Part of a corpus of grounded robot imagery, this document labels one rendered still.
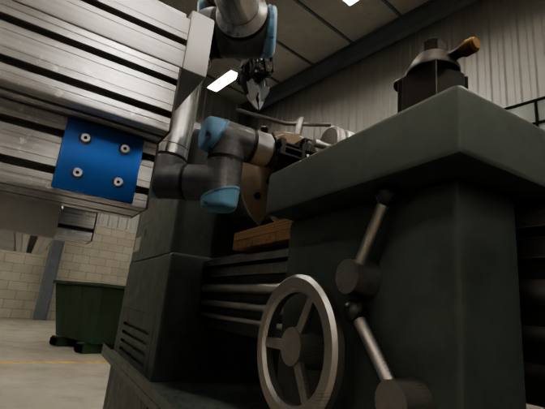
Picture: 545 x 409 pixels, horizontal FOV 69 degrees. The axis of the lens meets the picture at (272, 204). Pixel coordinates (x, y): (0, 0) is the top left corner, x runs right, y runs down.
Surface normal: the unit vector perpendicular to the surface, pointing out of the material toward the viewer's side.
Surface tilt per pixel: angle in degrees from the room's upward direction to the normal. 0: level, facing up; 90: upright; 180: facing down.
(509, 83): 90
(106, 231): 90
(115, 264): 90
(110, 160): 90
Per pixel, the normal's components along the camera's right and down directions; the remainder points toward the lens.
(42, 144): 0.53, -0.17
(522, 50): -0.76, -0.24
